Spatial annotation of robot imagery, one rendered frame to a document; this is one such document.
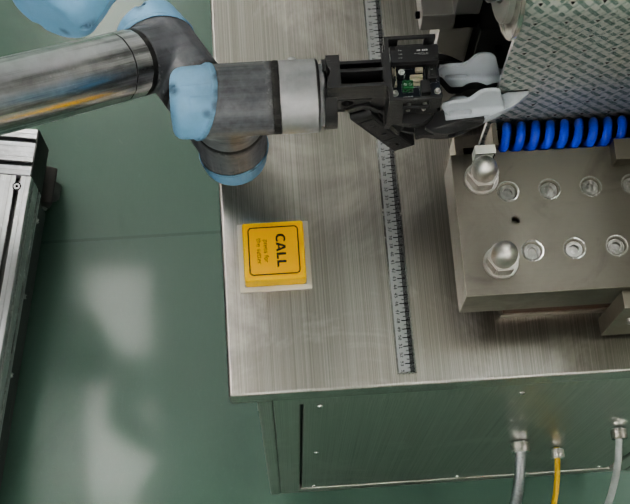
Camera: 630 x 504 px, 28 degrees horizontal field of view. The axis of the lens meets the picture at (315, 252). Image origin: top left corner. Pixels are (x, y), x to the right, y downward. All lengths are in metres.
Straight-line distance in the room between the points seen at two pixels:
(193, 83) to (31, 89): 0.16
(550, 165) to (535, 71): 0.13
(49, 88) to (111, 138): 1.22
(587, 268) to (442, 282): 0.19
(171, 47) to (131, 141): 1.13
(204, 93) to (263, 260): 0.25
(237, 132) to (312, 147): 0.24
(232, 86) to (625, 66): 0.39
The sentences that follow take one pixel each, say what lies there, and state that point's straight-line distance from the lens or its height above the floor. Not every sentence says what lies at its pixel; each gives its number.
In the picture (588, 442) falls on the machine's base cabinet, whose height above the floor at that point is 0.41.
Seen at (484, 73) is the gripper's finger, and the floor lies 1.11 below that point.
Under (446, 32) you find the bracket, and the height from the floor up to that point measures 1.09.
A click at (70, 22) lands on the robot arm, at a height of 1.39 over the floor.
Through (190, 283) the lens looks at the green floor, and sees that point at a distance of 2.39.
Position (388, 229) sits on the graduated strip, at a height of 0.90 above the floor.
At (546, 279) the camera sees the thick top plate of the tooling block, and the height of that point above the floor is 1.03.
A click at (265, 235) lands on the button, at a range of 1.43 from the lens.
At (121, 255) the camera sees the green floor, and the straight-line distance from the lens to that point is 2.42.
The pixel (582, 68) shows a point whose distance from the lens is 1.30.
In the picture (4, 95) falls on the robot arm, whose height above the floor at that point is 1.16.
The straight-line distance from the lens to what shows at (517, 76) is 1.29.
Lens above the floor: 2.27
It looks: 71 degrees down
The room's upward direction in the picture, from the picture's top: 2 degrees clockwise
